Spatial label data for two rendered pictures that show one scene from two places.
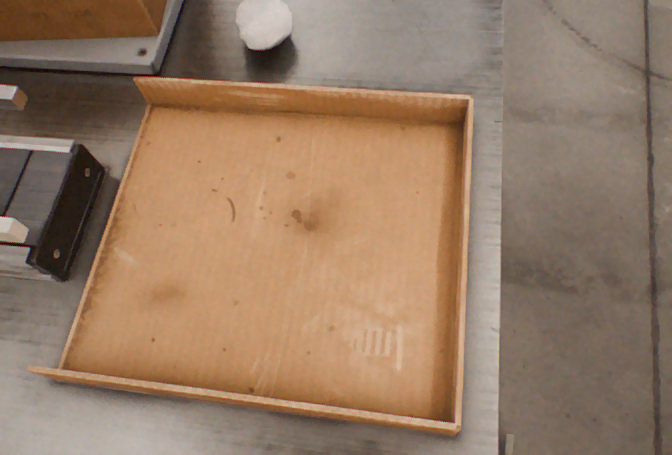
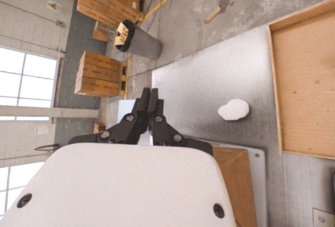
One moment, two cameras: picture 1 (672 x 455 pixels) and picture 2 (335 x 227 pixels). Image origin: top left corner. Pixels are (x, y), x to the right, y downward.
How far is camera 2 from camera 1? 0.33 m
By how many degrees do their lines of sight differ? 26
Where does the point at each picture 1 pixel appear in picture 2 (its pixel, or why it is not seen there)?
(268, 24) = (240, 105)
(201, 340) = not seen: outside the picture
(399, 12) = (222, 70)
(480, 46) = (234, 42)
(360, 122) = (277, 65)
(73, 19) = (249, 184)
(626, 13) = not seen: hidden behind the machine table
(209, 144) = (304, 120)
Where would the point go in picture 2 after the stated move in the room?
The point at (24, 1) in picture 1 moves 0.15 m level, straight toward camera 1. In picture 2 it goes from (248, 205) to (316, 165)
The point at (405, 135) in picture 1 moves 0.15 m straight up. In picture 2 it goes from (281, 47) to (273, 9)
